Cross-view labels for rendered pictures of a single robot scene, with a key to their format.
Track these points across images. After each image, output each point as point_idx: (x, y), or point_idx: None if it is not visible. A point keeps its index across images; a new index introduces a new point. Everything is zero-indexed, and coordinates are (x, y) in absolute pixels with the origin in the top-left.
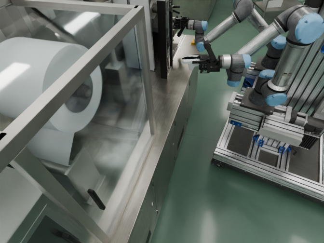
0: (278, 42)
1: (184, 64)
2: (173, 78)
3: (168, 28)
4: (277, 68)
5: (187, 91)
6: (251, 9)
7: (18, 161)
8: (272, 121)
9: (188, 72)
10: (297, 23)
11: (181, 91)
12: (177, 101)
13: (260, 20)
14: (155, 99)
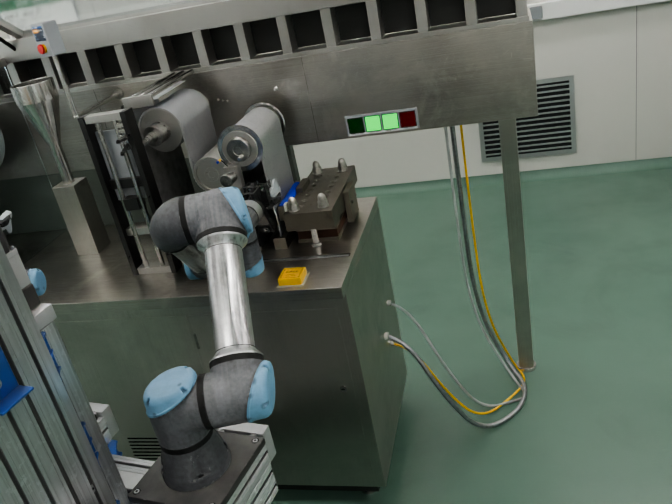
0: (149, 383)
1: (186, 284)
2: (131, 282)
3: (131, 176)
4: None
5: (176, 351)
6: (160, 232)
7: None
8: None
9: (148, 294)
10: None
11: (81, 299)
12: (53, 301)
13: (210, 291)
14: (72, 278)
